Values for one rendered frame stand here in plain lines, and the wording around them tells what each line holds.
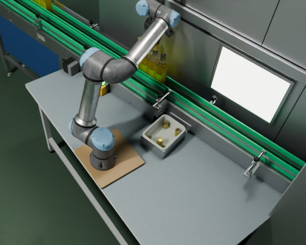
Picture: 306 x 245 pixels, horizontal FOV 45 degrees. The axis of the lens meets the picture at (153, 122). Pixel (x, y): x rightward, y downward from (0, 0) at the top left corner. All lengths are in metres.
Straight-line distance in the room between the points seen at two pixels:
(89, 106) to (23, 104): 1.66
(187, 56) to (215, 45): 0.23
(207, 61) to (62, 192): 1.49
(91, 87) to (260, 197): 1.10
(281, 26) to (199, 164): 0.87
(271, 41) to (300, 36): 0.15
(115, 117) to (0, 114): 1.39
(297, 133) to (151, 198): 0.87
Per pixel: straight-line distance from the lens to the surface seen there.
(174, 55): 2.28
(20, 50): 3.28
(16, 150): 3.18
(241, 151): 2.14
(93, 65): 1.72
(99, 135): 1.92
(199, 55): 2.16
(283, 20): 1.85
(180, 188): 2.07
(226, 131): 2.14
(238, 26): 1.97
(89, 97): 1.84
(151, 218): 1.97
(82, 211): 2.82
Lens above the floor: 2.54
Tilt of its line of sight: 51 degrees down
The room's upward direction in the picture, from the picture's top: 8 degrees clockwise
